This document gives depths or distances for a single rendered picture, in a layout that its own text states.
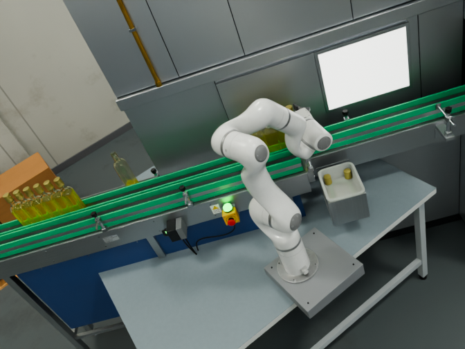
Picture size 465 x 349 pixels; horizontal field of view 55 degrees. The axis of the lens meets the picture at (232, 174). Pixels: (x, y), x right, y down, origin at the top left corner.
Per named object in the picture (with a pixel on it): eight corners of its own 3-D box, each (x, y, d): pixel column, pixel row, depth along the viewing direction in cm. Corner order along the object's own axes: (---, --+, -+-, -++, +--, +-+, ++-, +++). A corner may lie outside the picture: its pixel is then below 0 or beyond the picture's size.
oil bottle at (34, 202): (62, 220, 243) (32, 183, 225) (59, 228, 238) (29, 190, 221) (52, 223, 243) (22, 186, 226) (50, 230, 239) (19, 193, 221)
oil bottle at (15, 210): (43, 226, 244) (12, 189, 227) (41, 233, 240) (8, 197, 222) (34, 228, 245) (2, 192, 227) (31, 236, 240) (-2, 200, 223)
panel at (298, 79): (410, 84, 220) (406, 19, 199) (412, 87, 218) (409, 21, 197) (236, 137, 232) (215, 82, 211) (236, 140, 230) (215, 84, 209)
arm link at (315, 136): (308, 141, 194) (321, 124, 191) (323, 156, 184) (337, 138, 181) (295, 133, 190) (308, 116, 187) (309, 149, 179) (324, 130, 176)
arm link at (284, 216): (279, 207, 190) (310, 219, 179) (263, 228, 186) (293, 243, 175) (233, 122, 157) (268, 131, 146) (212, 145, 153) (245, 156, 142)
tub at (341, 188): (353, 173, 219) (351, 160, 213) (368, 204, 202) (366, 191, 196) (319, 183, 221) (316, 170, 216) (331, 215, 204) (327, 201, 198)
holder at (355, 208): (353, 179, 228) (349, 156, 218) (369, 216, 207) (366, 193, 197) (320, 188, 230) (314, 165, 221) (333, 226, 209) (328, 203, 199)
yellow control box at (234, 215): (239, 212, 224) (234, 202, 219) (240, 223, 218) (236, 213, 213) (225, 216, 225) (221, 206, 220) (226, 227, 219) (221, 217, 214)
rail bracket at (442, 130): (443, 132, 216) (443, 93, 202) (459, 153, 203) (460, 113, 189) (433, 136, 217) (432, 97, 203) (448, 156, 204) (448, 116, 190)
